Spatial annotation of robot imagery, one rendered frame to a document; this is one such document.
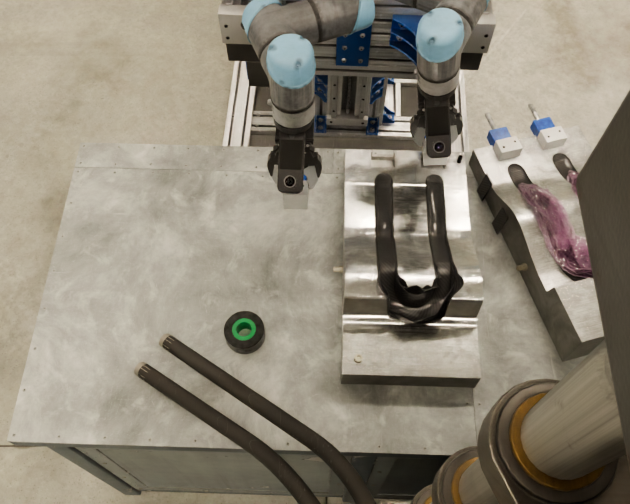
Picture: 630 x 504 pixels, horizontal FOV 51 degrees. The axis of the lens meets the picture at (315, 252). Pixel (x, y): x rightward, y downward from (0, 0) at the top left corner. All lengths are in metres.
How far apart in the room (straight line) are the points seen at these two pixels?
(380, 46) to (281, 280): 0.73
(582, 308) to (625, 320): 1.08
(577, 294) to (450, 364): 0.28
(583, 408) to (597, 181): 0.17
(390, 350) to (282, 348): 0.22
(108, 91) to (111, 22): 0.39
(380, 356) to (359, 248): 0.22
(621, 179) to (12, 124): 2.74
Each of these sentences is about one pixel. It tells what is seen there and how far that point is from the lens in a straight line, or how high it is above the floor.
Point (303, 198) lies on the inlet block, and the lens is 1.33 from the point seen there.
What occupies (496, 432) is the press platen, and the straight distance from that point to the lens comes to 0.56.
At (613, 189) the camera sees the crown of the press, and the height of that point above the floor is 1.84.
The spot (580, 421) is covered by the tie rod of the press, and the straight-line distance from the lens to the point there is 0.45.
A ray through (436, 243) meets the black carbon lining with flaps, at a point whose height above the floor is 0.89.
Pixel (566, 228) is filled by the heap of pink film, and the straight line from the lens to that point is 1.44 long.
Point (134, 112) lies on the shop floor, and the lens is 2.80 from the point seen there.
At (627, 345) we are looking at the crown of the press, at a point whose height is 1.83.
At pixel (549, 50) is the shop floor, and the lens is 3.09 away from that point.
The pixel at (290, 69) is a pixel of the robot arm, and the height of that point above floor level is 1.30.
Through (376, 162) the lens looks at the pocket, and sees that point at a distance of 1.49.
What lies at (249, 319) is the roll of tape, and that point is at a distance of 1.34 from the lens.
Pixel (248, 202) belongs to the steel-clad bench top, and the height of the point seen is 0.80.
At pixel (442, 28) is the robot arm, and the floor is 1.29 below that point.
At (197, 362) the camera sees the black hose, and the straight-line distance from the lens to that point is 1.30.
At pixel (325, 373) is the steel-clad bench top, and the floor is 0.80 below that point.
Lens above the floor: 2.06
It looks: 62 degrees down
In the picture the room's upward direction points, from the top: straight up
